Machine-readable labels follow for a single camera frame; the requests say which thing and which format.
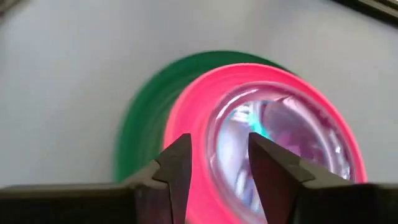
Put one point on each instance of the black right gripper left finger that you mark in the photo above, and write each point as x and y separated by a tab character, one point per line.
77	203

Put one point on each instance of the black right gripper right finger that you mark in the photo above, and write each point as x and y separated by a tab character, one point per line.
326	202

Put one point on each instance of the green plastic cup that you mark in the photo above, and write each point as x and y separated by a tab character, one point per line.
146	118

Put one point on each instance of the black table edge frame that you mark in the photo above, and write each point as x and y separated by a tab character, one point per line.
373	9

